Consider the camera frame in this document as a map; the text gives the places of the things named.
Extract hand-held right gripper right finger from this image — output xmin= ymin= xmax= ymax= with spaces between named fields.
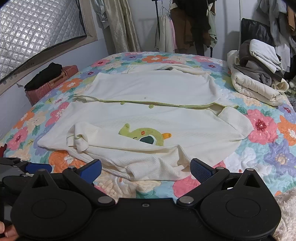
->
xmin=176 ymin=158 xmax=274 ymax=207

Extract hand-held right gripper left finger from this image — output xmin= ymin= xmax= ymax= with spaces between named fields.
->
xmin=23 ymin=159 xmax=116 ymax=208

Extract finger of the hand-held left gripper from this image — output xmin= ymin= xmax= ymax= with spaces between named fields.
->
xmin=14 ymin=162 xmax=53 ymax=174

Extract cream pajama top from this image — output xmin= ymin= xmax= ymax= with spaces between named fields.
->
xmin=37 ymin=64 xmax=255 ymax=181

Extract pile of folded clothes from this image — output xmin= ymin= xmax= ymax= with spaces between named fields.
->
xmin=227 ymin=50 xmax=290 ymax=107

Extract grey hanging clothes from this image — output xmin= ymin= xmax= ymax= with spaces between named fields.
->
xmin=259 ymin=0 xmax=296 ymax=79

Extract person's left hand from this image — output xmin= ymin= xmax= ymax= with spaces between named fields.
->
xmin=0 ymin=221 xmax=20 ymax=241

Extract floral quilt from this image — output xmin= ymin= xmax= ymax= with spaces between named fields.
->
xmin=0 ymin=51 xmax=296 ymax=207

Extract black cloth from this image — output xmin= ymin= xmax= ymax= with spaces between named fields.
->
xmin=24 ymin=62 xmax=63 ymax=91

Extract fluffy white fabric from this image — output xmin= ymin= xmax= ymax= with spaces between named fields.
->
xmin=273 ymin=190 xmax=296 ymax=241

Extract grey folded garment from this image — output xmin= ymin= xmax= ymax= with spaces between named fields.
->
xmin=245 ymin=60 xmax=274 ymax=87

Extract dark brown folded garment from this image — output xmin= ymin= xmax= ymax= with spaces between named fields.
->
xmin=238 ymin=39 xmax=285 ymax=84

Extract white folded garment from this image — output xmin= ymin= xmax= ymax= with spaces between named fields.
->
xmin=248 ymin=39 xmax=284 ymax=73

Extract silver insulated window cover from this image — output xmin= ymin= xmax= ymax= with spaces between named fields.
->
xmin=0 ymin=0 xmax=87 ymax=80

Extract pink hanging garment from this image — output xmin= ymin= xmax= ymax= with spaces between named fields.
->
xmin=169 ymin=19 xmax=178 ymax=50

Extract cream hanging garment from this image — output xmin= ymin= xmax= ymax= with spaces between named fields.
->
xmin=155 ymin=13 xmax=177 ymax=53

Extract brown hanging garment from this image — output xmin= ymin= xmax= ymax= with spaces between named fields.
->
xmin=171 ymin=7 xmax=197 ymax=53

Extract light green hanging garment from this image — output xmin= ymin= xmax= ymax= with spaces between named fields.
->
xmin=207 ymin=2 xmax=219 ymax=48

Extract beige curtain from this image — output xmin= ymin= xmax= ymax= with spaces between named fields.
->
xmin=103 ymin=0 xmax=140 ymax=54

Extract black bag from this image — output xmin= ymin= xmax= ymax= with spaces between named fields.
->
xmin=240 ymin=18 xmax=276 ymax=58

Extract black hanging garment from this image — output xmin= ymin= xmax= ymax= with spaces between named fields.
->
xmin=172 ymin=0 xmax=211 ymax=56

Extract grey shiny hanging cloth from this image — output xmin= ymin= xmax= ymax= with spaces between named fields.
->
xmin=91 ymin=0 xmax=110 ymax=29

